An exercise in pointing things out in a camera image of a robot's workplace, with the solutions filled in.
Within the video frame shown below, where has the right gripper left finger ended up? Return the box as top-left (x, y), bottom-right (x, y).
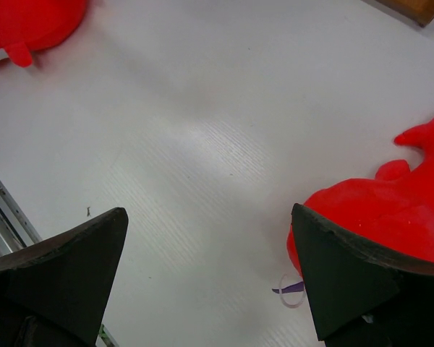
top-left (0, 207), bottom-right (129, 346)

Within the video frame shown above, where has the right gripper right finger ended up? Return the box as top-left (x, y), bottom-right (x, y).
top-left (292, 204), bottom-right (434, 346)

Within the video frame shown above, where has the red fish plush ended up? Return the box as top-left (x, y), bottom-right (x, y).
top-left (303, 117), bottom-right (434, 277)
top-left (0, 0), bottom-right (88, 68)

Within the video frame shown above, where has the brown wooden three-tier shelf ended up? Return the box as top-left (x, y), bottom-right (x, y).
top-left (365, 0), bottom-right (434, 27)

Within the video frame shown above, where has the aluminium mounting rail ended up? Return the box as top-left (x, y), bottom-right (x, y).
top-left (0, 180), bottom-right (42, 257)

